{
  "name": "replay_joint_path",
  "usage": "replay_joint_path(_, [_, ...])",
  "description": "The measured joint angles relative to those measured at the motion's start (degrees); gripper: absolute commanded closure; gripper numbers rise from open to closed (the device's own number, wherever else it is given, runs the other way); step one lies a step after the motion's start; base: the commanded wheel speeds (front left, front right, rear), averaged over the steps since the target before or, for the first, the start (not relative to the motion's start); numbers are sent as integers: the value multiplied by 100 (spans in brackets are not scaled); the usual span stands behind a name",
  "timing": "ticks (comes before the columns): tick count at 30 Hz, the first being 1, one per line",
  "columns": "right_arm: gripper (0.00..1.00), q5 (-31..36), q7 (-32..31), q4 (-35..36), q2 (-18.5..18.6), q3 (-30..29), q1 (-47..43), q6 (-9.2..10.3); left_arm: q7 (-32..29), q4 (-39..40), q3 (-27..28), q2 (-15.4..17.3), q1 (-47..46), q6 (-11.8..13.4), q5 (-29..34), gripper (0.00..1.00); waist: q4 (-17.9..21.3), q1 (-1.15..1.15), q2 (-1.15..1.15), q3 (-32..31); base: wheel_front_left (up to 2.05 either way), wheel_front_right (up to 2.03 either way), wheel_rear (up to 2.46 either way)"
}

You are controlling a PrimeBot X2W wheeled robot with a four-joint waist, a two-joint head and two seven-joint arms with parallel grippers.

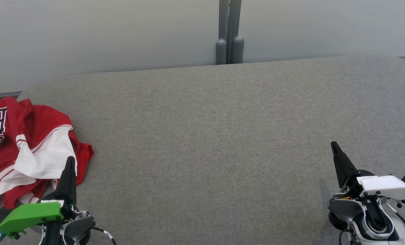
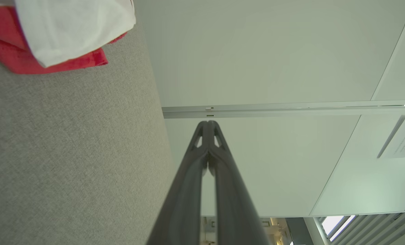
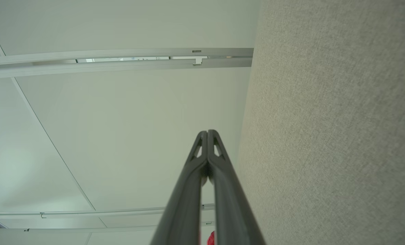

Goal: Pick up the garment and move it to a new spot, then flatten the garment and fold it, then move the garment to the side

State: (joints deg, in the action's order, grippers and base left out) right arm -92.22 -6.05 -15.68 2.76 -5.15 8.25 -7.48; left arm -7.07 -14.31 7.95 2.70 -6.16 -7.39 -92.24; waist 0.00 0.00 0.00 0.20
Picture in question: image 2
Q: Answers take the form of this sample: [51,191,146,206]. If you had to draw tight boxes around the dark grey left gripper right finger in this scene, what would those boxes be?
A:
[209,120,270,245]

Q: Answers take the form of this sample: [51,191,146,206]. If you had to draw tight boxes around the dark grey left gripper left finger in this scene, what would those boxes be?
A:
[146,120,210,245]

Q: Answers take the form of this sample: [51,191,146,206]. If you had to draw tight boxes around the red jersey with white sleeves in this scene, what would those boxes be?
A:
[0,0,137,75]

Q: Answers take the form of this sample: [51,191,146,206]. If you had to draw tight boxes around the grey window blind slats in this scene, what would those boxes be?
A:
[312,198,405,245]

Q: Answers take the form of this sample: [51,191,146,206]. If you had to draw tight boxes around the white paper wall sign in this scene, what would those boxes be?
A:
[377,115,405,159]

